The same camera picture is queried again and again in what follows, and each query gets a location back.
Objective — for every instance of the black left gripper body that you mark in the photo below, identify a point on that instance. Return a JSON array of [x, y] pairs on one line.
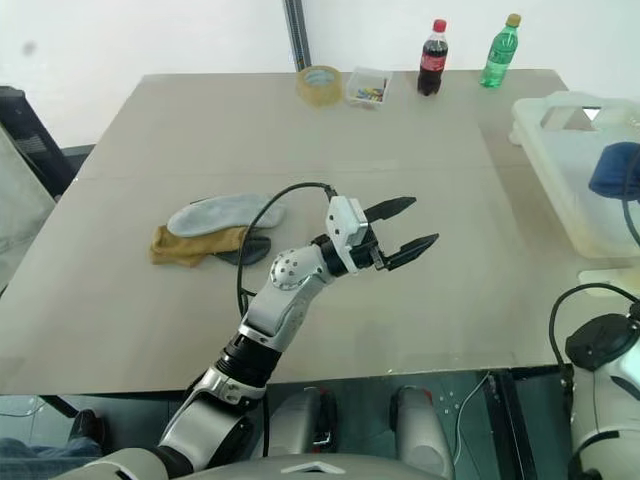
[[365, 250]]

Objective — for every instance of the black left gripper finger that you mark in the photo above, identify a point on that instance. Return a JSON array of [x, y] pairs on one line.
[[392, 206], [415, 247]]

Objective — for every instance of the blue cloth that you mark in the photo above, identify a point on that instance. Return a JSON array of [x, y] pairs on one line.
[[612, 170]]

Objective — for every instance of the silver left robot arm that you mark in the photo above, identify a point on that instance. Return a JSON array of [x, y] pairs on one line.
[[280, 310]]

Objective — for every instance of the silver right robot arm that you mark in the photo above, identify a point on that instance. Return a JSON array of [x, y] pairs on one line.
[[605, 425]]

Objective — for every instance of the clear box of coloured clips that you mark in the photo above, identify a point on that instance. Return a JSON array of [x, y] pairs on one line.
[[367, 92]]

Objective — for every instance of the white plastic bin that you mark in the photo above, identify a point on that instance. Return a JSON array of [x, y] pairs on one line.
[[555, 165]]

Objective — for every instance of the dark grey sock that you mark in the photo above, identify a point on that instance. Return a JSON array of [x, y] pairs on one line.
[[257, 248]]

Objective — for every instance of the clear packing tape roll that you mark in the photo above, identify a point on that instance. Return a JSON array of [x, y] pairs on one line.
[[307, 96]]

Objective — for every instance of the cola bottle with red cap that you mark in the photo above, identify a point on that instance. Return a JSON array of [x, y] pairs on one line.
[[431, 65]]

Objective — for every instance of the light grey sock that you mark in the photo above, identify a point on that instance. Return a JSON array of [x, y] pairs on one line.
[[215, 215]]

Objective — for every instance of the tan yellow sock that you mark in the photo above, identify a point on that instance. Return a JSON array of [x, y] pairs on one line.
[[190, 247]]

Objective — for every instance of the silver left robot leg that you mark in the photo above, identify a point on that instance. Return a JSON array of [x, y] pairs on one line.
[[300, 420]]

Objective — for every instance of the silver robot leg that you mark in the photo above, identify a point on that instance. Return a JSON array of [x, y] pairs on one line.
[[300, 420], [422, 430]]

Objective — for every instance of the silver right robot leg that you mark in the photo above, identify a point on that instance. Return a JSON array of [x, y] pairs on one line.
[[422, 430]]

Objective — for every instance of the green bottle with yellow cap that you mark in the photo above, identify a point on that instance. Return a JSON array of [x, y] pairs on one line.
[[500, 55]]

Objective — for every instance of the grey metal pole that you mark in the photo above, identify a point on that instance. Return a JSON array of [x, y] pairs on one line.
[[296, 35]]

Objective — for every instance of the silver robot torso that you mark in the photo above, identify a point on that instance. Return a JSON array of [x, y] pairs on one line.
[[250, 470]]

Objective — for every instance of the black shoe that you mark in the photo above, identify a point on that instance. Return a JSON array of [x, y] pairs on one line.
[[86, 425]]

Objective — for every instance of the person's leg in jeans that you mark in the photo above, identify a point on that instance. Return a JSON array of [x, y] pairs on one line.
[[40, 457]]

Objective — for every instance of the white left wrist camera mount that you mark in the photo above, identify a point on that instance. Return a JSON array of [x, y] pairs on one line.
[[342, 215]]

